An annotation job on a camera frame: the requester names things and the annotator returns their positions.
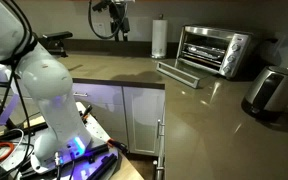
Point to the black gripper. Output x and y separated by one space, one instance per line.
118 13

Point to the toaster oven glass door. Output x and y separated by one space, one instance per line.
182 72

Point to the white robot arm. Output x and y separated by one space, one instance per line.
49 84

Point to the white lower cabinet door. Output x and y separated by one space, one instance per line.
144 107

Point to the silver toaster oven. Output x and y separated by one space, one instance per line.
217 50

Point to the white paper towel roll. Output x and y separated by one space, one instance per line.
159 37

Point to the white cabinet drawer front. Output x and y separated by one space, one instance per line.
98 94

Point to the white wall outlet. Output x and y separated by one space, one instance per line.
100 29

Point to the black camera on stand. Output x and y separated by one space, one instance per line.
53 42

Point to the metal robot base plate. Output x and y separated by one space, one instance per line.
96 161

